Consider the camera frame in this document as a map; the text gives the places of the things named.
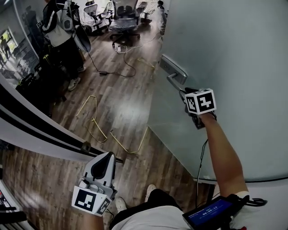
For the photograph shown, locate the person's left forearm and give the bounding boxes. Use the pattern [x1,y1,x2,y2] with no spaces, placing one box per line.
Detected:
[85,212,106,230]

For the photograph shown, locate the person's right forearm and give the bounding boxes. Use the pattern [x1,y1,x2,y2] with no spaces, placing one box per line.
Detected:
[199,112,250,199]

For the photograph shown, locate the black tablet mount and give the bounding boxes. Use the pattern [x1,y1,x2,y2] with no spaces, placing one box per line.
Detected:
[226,193,269,230]

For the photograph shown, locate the person's left white shoe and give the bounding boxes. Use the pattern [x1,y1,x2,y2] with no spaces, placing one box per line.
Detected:
[115,197,127,213]

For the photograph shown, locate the yellow packing strap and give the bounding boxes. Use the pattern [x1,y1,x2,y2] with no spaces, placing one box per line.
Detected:
[109,125,149,155]
[136,57,156,80]
[85,117,108,144]
[76,95,98,118]

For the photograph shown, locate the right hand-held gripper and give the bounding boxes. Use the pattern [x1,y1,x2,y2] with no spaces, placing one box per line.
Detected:
[179,87,218,130]

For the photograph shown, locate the silver door handle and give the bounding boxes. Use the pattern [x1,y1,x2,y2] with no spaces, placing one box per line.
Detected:
[159,53,189,92]

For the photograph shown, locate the black metal railing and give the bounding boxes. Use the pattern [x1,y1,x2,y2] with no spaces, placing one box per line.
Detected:
[0,208,28,230]

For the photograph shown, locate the person's right white shoe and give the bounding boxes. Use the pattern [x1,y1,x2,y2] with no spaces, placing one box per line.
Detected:
[144,184,157,202]

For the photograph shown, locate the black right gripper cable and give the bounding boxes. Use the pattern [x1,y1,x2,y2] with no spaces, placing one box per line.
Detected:
[195,138,209,208]

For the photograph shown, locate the black waist-mounted phone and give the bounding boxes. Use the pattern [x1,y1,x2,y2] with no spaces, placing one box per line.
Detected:
[181,195,235,228]

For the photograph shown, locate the white office chair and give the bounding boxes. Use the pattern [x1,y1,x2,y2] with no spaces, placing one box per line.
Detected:
[82,3,106,35]
[96,1,115,27]

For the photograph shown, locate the black floor power cable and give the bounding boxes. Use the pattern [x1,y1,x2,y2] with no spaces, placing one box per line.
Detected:
[86,50,137,78]

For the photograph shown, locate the black round fan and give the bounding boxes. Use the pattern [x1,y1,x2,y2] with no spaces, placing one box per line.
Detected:
[74,24,92,53]

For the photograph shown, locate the black equipment pile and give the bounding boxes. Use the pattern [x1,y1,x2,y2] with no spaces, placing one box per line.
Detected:
[15,40,68,117]

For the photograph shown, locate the frosted glass door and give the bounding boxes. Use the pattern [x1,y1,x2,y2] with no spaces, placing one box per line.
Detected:
[146,0,288,183]

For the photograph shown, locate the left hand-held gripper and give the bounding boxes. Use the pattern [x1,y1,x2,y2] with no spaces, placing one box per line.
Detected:
[71,151,118,217]

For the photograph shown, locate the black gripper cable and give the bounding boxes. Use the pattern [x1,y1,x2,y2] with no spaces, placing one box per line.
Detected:
[103,208,116,224]
[195,138,209,208]

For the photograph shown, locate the plastic-wrapped black mesh chair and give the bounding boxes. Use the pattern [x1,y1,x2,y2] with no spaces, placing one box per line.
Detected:
[108,0,142,45]

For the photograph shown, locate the person's black trousers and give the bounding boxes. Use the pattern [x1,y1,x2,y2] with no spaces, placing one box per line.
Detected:
[113,188,183,217]

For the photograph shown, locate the white floor cable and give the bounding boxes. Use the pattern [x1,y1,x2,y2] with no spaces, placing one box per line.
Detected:
[123,31,164,54]

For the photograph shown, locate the person's white shirt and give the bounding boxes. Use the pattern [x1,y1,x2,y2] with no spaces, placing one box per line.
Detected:
[109,182,288,230]

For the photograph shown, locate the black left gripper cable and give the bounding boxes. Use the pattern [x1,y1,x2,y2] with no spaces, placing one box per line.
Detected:
[103,208,116,224]

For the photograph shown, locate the person's white shoe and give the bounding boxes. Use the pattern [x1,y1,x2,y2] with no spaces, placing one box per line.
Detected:
[115,197,127,213]
[144,184,157,202]

